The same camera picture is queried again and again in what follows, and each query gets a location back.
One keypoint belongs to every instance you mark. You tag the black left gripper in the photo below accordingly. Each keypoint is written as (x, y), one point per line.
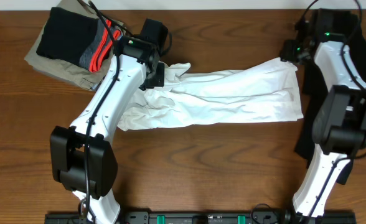
(160, 80)

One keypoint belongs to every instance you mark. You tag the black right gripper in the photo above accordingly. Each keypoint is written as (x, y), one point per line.
(286, 50)

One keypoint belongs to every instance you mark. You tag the white printed t-shirt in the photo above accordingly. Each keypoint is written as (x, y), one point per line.
(268, 92)

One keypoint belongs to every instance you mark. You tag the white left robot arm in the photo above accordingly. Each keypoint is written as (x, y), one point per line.
(82, 157)

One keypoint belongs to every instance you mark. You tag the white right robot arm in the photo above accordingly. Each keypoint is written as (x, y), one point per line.
(331, 47)

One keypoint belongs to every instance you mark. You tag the black garment on right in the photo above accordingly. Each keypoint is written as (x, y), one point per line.
(343, 23)

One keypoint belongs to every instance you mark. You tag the grey shorts with red trim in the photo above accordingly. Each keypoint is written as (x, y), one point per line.
(98, 49)

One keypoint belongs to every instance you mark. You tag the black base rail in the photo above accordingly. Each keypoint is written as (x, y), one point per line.
(258, 216)

